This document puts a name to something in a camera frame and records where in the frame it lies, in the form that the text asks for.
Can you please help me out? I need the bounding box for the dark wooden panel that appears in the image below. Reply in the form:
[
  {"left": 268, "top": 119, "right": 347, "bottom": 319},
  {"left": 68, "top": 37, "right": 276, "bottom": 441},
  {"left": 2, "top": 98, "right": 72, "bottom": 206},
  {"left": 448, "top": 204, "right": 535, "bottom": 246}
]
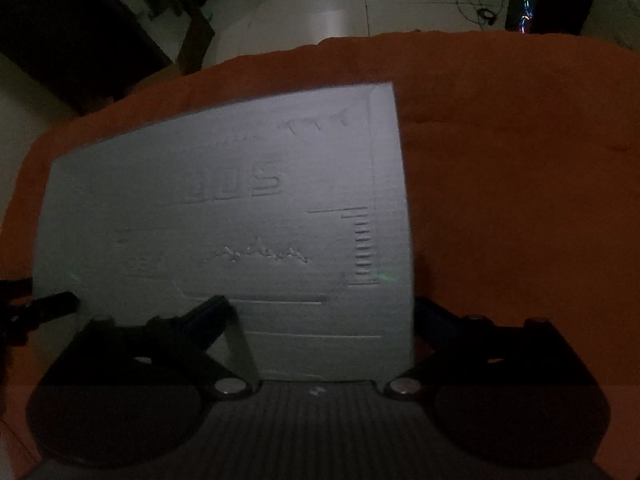
[{"left": 177, "top": 9, "right": 216, "bottom": 75}]

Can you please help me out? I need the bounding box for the black floor cable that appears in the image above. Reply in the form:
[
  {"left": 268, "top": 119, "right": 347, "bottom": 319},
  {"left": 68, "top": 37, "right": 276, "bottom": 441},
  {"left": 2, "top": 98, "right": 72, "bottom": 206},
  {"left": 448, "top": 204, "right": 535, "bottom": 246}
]
[{"left": 455, "top": 0, "right": 499, "bottom": 26}]

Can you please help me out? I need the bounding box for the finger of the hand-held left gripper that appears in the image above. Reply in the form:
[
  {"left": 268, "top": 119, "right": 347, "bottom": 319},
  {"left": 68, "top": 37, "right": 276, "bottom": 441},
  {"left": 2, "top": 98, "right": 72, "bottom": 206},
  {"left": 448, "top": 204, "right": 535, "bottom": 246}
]
[{"left": 14, "top": 292, "right": 79, "bottom": 329}]

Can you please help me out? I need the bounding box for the orange blanket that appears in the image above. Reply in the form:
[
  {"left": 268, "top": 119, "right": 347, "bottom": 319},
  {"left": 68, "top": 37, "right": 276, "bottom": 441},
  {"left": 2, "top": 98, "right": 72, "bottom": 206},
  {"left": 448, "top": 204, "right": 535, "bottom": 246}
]
[{"left": 0, "top": 30, "right": 640, "bottom": 480}]

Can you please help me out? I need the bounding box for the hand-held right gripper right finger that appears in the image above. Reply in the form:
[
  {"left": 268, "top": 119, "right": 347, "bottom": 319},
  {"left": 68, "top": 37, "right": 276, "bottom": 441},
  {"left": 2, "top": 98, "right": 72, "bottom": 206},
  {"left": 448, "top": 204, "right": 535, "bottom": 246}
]
[{"left": 383, "top": 297, "right": 597, "bottom": 402}]

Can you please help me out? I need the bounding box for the white embossed box lid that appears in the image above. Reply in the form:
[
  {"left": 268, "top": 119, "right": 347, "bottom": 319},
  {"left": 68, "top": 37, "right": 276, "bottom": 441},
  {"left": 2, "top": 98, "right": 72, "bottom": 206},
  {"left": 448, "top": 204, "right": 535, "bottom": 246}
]
[{"left": 32, "top": 82, "right": 417, "bottom": 384}]

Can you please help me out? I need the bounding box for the dark wardrobe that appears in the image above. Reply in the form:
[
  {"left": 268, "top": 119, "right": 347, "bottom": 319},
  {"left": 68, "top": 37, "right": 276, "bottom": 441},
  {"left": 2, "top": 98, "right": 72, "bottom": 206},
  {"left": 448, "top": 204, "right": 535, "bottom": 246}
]
[{"left": 0, "top": 0, "right": 174, "bottom": 117}]

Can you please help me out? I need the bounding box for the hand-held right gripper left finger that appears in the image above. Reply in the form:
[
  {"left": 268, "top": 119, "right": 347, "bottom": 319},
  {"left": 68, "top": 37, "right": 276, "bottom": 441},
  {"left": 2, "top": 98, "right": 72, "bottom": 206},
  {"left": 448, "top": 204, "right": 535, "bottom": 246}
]
[{"left": 42, "top": 294, "right": 252, "bottom": 402}]

